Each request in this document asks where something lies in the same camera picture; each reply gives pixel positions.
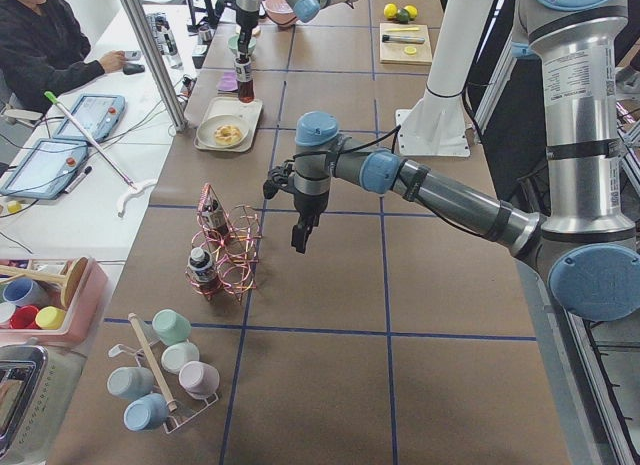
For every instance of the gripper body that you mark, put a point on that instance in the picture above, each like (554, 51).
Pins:
(308, 208)
(244, 27)

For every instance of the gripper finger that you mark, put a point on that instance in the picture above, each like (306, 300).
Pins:
(243, 48)
(300, 235)

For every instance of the tea bottle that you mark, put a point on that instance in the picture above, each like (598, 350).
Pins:
(202, 273)
(244, 79)
(214, 220)

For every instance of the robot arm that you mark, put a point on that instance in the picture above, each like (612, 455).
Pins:
(305, 10)
(584, 250)

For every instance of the beige tray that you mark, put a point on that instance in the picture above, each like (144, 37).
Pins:
(231, 106)

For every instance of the green bowl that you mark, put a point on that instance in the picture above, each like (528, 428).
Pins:
(232, 44)

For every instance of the pink bowl of ice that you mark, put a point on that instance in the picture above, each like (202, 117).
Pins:
(280, 12)

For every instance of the black scale with cup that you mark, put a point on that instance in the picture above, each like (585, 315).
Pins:
(204, 38)

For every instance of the purple cloth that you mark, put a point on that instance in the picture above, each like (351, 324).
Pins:
(227, 82)

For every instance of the donut pastry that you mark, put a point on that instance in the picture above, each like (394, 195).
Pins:
(228, 135)

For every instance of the white plate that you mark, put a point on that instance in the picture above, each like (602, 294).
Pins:
(205, 132)

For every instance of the computer mouse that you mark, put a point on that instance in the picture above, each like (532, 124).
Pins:
(132, 68)

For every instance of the metal muddler tool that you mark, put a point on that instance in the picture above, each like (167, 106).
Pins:
(387, 38)

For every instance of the right lemon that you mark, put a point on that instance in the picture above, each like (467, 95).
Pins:
(390, 11)

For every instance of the bamboo cutting board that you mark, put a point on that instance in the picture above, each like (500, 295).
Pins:
(392, 53)

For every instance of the avocado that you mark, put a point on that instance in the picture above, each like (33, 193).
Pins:
(402, 16)

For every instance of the green cup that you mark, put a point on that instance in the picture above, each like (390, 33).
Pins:
(171, 327)

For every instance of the upper teach pendant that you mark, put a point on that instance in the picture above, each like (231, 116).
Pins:
(98, 113)

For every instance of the teach pendant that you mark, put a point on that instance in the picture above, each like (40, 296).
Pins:
(47, 170)
(98, 113)

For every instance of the grabber stick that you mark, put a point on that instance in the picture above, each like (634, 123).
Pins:
(135, 188)

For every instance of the pink cup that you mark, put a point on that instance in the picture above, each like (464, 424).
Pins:
(200, 380)

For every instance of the person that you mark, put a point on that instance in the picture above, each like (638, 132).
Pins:
(44, 49)

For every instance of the pink storage bin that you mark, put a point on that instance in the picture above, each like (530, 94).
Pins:
(51, 309)

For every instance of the grey cup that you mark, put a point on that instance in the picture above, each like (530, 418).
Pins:
(130, 383)

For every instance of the blue cup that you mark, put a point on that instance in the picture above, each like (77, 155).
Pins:
(146, 413)

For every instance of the lower teach pendant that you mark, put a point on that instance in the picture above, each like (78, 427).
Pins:
(47, 170)

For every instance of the toaster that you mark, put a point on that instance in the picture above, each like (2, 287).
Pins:
(23, 433)

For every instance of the copper wire bottle rack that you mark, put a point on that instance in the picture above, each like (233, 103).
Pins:
(235, 258)

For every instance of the aluminium frame post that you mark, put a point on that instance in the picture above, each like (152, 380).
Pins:
(155, 62)

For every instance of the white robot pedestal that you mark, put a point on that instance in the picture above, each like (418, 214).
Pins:
(435, 125)

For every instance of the white wire cup rack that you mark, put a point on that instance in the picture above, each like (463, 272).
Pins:
(184, 410)

